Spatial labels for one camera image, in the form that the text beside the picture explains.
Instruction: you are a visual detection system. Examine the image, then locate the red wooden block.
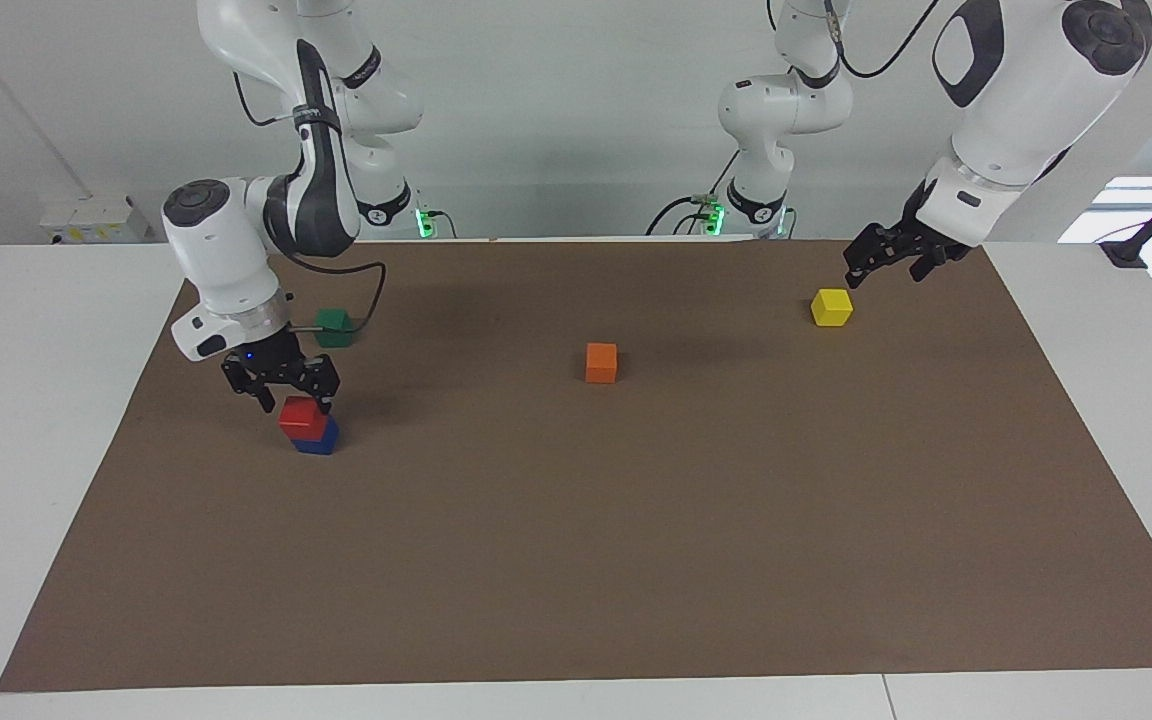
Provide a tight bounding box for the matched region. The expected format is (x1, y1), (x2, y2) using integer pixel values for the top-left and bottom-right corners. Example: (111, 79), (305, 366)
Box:
(278, 395), (331, 443)

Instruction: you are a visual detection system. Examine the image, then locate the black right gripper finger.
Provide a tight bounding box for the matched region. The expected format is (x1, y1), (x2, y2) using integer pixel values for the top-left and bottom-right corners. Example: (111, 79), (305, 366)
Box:
(222, 361), (276, 414)
(297, 357), (341, 415)

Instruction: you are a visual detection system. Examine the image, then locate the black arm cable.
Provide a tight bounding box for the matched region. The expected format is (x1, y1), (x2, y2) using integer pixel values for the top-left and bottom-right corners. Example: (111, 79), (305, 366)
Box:
(232, 70), (388, 333)
(820, 0), (947, 80)

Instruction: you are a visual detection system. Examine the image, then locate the white wall socket box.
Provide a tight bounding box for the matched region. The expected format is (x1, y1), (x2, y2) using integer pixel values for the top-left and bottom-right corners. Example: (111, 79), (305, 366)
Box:
(38, 194), (153, 245)

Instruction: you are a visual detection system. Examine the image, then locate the yellow wooden block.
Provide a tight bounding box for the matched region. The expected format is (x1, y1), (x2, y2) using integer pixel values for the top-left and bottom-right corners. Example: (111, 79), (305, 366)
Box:
(810, 287), (855, 329)

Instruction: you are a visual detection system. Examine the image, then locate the blue wooden block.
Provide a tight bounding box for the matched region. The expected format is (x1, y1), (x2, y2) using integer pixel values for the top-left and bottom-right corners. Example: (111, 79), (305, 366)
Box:
(292, 414), (341, 457)

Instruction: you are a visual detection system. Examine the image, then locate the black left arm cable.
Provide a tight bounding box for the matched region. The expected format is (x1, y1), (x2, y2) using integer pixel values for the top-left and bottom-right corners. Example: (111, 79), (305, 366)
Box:
(820, 0), (947, 80)

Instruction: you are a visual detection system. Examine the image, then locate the brown table mat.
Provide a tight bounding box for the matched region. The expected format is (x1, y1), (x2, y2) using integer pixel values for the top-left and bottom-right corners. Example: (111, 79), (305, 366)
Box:
(0, 239), (1152, 694)

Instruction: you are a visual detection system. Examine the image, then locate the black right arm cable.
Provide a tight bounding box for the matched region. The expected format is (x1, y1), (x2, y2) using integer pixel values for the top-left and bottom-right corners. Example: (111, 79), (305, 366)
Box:
(232, 70), (388, 333)

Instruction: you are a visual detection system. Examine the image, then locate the green wooden block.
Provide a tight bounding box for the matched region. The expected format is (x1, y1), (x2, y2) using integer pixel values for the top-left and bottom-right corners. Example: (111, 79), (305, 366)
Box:
(313, 307), (356, 350)

